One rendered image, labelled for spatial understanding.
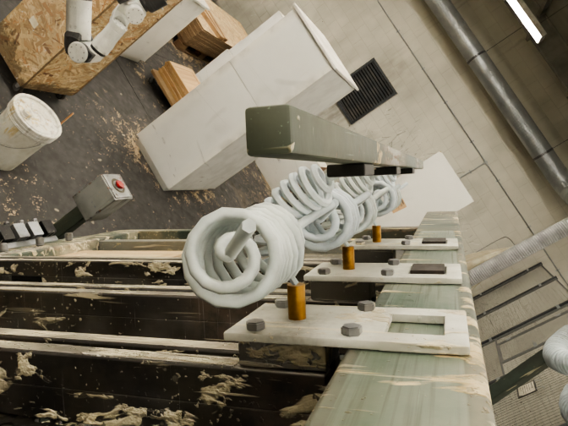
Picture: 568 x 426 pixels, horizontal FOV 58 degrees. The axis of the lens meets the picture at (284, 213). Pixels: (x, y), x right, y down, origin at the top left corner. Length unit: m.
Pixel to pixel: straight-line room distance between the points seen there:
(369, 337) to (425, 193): 4.83
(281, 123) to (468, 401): 0.20
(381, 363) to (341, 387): 0.05
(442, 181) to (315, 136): 4.98
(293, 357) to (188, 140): 3.90
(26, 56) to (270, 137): 3.59
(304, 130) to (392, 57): 9.73
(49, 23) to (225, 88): 1.34
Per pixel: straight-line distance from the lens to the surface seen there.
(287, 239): 0.36
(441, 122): 9.67
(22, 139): 3.11
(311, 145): 0.23
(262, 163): 6.85
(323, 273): 0.65
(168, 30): 5.52
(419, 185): 5.22
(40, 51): 3.70
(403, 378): 0.35
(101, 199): 2.12
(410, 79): 9.83
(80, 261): 1.20
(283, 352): 0.44
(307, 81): 3.96
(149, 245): 1.80
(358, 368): 0.37
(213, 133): 4.19
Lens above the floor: 2.01
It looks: 18 degrees down
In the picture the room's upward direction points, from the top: 57 degrees clockwise
